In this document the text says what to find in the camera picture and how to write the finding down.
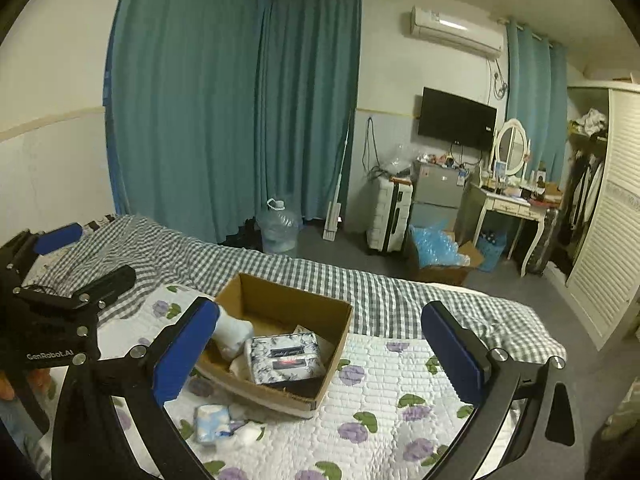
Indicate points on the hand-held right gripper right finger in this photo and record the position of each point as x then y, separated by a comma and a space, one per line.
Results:
452, 357

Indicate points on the hanging clothes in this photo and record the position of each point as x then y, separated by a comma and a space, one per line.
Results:
582, 200

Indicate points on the crumpled clothes pile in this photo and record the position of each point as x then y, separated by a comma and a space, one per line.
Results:
591, 121

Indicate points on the small blue tissue pack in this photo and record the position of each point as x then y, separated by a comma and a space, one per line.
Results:
212, 423

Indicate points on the grey mini fridge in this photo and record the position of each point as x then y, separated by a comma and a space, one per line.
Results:
437, 192

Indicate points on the blue plastic bags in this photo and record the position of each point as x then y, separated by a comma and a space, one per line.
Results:
435, 247

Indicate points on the white oval mirror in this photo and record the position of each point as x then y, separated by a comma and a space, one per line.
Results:
510, 147

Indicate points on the blue plastic basket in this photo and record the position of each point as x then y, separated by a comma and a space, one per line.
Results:
491, 252

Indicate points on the narrow teal curtain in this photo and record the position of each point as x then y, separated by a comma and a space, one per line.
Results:
537, 95

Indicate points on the white suitcase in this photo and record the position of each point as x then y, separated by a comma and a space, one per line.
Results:
387, 217

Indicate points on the black wall television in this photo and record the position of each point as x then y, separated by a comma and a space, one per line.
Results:
456, 117

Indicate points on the white vanity table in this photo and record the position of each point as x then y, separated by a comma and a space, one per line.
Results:
505, 205

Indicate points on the clear water jug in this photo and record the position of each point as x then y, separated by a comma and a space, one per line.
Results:
279, 230

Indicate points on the purple floral quilt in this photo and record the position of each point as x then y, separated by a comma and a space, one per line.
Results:
380, 410

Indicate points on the dark suitcase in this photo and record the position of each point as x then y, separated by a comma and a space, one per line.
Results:
542, 242

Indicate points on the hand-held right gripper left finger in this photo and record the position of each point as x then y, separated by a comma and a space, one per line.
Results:
182, 355

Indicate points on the grey floral tissue pack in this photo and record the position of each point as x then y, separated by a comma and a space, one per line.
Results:
286, 358

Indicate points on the white air conditioner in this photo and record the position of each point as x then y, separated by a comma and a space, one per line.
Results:
452, 30

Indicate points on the white flat mop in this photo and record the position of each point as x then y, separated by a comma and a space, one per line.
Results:
336, 210

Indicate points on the cardboard box with flaps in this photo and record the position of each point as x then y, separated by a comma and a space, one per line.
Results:
445, 275

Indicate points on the wide teal curtain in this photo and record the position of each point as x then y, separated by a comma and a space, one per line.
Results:
185, 110

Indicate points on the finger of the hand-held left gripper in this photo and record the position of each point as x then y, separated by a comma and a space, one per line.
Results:
107, 284
59, 238

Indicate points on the grey checkered blanket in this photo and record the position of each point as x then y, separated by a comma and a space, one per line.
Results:
390, 300

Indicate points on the white louvred wardrobe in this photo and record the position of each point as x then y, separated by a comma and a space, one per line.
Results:
607, 240

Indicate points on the brown cardboard box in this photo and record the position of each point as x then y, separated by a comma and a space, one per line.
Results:
280, 296

